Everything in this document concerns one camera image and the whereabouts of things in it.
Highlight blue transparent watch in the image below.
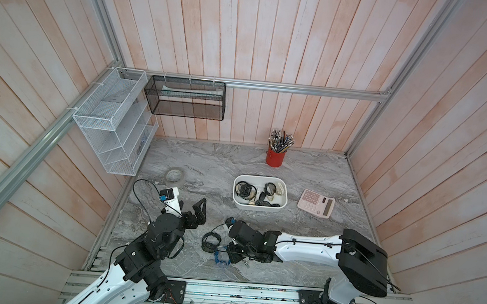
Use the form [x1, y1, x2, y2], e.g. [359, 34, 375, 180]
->
[214, 250, 231, 266]

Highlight black square smartwatch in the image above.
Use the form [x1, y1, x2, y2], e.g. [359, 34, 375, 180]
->
[264, 182, 277, 197]

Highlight black round face watch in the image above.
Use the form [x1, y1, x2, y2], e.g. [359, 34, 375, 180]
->
[255, 199, 281, 208]

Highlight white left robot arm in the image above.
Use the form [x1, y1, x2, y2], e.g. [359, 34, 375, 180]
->
[66, 198, 207, 304]

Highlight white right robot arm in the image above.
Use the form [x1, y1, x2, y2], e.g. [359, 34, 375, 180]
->
[226, 219, 391, 304]

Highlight white storage box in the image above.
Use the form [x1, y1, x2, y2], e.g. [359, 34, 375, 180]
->
[232, 175, 288, 212]

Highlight clear tape roll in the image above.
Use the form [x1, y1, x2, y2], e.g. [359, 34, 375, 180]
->
[164, 167, 187, 188]

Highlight red pen cup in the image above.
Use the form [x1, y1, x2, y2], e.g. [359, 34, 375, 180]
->
[266, 147, 286, 168]

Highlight pens in cup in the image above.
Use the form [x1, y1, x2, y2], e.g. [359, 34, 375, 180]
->
[269, 129, 294, 154]

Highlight black mesh basket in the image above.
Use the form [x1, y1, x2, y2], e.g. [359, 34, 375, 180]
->
[144, 75, 226, 121]

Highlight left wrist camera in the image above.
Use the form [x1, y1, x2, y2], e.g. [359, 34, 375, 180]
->
[159, 187, 182, 218]

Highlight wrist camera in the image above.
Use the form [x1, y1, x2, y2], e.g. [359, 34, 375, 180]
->
[159, 187, 182, 218]
[225, 217, 236, 228]

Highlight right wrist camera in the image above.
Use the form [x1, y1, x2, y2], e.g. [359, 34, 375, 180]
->
[225, 217, 236, 228]

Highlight white wire mesh shelf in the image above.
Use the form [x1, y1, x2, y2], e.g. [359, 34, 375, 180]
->
[73, 68, 158, 177]

